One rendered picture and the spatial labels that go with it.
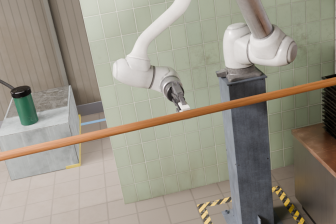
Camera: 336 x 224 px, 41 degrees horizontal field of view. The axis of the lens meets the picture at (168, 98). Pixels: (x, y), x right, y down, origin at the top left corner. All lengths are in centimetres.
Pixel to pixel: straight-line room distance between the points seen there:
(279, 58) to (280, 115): 110
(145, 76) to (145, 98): 106
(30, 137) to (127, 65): 203
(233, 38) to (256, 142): 61
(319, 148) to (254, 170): 38
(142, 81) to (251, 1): 59
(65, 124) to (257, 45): 198
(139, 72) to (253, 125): 87
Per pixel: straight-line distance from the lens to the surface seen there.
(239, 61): 236
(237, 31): 233
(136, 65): 187
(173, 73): 191
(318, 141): 264
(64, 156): 385
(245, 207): 277
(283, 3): 302
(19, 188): 385
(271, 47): 220
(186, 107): 163
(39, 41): 457
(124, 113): 295
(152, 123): 160
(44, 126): 376
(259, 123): 252
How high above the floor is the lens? 190
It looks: 23 degrees down
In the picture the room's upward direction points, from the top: 9 degrees counter-clockwise
